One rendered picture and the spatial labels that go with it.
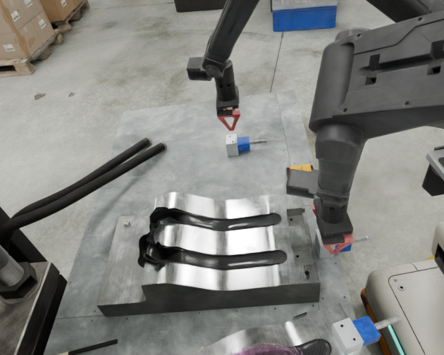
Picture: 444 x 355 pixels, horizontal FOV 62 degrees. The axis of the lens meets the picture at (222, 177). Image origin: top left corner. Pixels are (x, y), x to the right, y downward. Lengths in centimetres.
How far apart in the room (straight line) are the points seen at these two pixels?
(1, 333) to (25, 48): 360
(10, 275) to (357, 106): 95
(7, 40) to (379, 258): 388
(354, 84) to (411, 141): 227
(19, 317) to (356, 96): 98
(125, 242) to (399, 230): 146
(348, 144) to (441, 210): 190
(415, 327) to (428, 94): 125
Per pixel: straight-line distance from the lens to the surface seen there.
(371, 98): 31
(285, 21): 395
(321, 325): 81
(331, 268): 94
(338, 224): 84
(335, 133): 33
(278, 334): 79
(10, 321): 112
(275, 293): 84
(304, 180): 76
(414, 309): 153
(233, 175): 115
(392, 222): 210
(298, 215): 95
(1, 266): 106
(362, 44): 34
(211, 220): 93
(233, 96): 109
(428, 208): 220
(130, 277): 93
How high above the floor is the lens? 160
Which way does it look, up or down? 44 degrees down
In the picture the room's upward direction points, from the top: 12 degrees counter-clockwise
